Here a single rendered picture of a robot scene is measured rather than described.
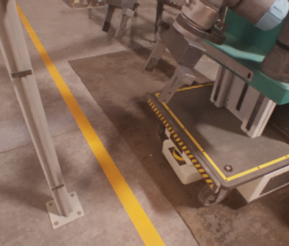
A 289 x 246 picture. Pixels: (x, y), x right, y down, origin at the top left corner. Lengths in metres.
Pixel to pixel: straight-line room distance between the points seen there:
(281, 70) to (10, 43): 0.73
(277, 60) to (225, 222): 0.78
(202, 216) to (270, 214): 0.35
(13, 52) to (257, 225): 1.21
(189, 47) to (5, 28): 0.42
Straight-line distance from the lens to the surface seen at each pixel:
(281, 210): 1.41
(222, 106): 1.33
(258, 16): 0.56
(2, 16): 0.63
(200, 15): 0.52
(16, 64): 0.67
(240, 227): 1.26
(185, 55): 0.51
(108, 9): 1.01
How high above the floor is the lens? 1.04
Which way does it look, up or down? 40 degrees down
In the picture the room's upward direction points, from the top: 4 degrees clockwise
